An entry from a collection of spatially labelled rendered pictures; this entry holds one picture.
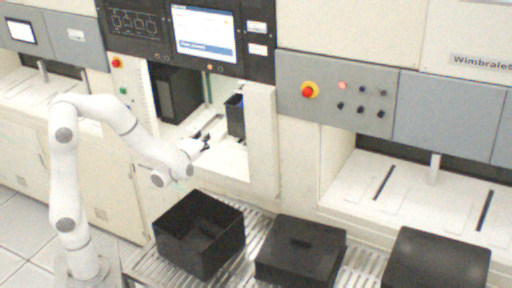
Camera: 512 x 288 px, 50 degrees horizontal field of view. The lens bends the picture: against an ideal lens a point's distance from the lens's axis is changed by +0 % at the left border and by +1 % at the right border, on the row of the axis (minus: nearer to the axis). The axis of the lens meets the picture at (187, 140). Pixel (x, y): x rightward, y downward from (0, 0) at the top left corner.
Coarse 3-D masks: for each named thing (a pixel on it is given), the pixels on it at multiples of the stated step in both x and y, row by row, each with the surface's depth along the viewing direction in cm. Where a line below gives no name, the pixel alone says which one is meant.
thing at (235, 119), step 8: (240, 80) 251; (240, 88) 265; (232, 96) 259; (240, 96) 265; (224, 104) 255; (232, 104) 260; (232, 112) 255; (240, 112) 252; (232, 120) 258; (240, 120) 255; (232, 128) 261; (240, 128) 257; (240, 136) 260
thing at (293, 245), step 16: (272, 224) 223; (288, 224) 221; (304, 224) 220; (320, 224) 219; (272, 240) 215; (288, 240) 214; (304, 240) 209; (320, 240) 212; (336, 240) 211; (256, 256) 209; (272, 256) 209; (288, 256) 208; (304, 256) 207; (320, 256) 206; (336, 256) 205; (256, 272) 211; (272, 272) 207; (288, 272) 202; (304, 272) 201; (320, 272) 200; (336, 272) 210
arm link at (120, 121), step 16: (64, 96) 189; (80, 96) 186; (96, 96) 184; (112, 96) 185; (80, 112) 190; (96, 112) 183; (112, 112) 184; (128, 112) 188; (112, 128) 190; (128, 128) 188
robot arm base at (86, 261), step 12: (72, 252) 213; (84, 252) 214; (96, 252) 223; (72, 264) 217; (84, 264) 217; (96, 264) 222; (108, 264) 228; (72, 276) 225; (84, 276) 221; (96, 276) 223
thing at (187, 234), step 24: (192, 192) 236; (168, 216) 228; (192, 216) 242; (216, 216) 236; (240, 216) 219; (168, 240) 218; (192, 240) 234; (216, 240) 210; (240, 240) 225; (192, 264) 214; (216, 264) 216
